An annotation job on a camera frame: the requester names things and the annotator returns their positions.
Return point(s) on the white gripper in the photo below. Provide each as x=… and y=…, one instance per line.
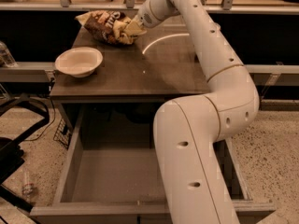
x=145, y=17

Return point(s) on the brown chip bag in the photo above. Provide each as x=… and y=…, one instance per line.
x=107, y=26

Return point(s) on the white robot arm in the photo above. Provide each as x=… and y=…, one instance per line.
x=194, y=186

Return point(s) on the open grey top drawer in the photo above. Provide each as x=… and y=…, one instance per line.
x=119, y=172

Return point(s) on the dark wooden cabinet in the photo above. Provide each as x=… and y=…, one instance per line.
x=203, y=89

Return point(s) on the white bowl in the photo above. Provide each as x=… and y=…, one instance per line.
x=79, y=62

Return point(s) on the clear bottle on shelf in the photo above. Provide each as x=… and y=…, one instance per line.
x=6, y=59

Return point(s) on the black office chair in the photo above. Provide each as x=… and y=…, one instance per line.
x=10, y=151

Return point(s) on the clear plastic water bottle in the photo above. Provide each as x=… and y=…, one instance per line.
x=27, y=185

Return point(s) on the black wire basket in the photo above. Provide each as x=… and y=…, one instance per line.
x=62, y=134

